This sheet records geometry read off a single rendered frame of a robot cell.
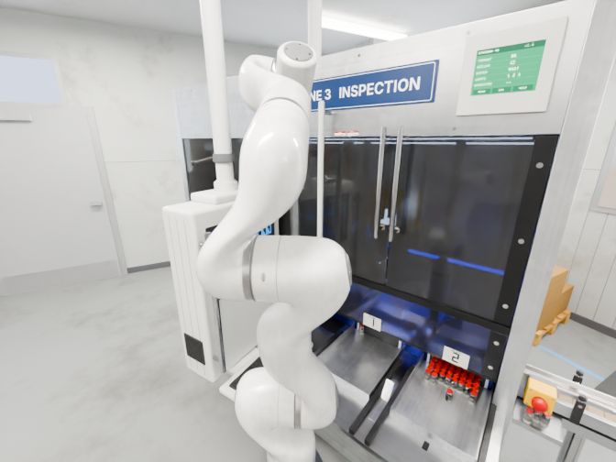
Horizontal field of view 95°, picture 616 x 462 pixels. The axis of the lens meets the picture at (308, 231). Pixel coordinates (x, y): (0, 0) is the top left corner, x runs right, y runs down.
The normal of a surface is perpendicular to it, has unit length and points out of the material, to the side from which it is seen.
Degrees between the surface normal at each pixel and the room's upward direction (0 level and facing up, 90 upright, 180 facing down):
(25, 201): 90
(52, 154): 90
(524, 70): 90
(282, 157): 74
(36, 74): 90
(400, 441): 0
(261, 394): 42
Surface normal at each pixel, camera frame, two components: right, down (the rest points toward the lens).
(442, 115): -0.63, 0.23
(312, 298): -0.08, 0.60
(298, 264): -0.01, -0.25
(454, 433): 0.00, -0.95
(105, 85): 0.45, 0.27
